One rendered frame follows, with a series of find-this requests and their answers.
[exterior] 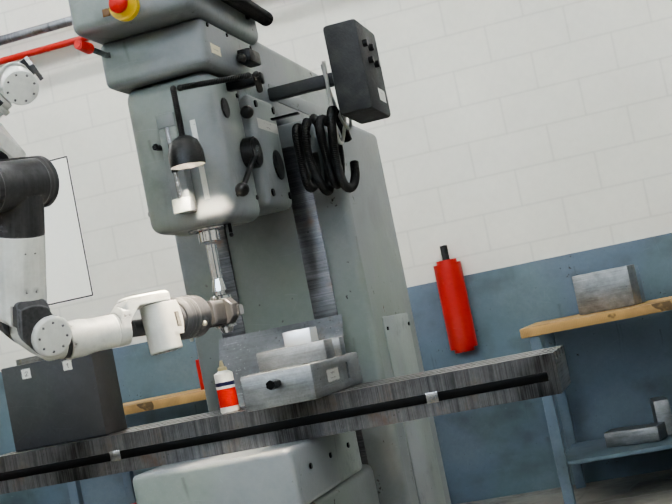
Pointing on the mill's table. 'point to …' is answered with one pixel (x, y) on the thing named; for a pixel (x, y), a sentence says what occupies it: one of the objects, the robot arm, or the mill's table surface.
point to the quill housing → (154, 192)
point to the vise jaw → (295, 355)
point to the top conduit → (251, 11)
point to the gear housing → (172, 55)
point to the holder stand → (63, 399)
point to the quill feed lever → (252, 155)
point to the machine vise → (303, 380)
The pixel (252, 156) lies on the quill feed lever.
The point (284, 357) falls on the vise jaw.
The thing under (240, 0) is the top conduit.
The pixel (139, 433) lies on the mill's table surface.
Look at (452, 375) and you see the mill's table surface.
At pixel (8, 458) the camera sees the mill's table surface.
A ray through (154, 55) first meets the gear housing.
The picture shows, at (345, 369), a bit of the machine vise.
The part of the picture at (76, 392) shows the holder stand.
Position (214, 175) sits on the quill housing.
